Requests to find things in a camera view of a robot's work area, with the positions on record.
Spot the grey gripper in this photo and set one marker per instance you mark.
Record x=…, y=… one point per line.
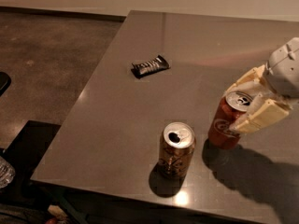
x=284, y=70

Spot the red coke can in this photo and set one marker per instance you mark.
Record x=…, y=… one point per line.
x=232, y=105

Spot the orange soda can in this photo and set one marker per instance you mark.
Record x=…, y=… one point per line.
x=177, y=145

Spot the black snack bar wrapper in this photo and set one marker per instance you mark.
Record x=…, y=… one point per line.
x=153, y=66

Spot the black chair seat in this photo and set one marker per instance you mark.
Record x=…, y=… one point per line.
x=24, y=154

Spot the dark round object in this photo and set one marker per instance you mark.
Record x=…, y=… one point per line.
x=5, y=81

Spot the clear plastic object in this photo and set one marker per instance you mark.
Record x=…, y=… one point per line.
x=7, y=173

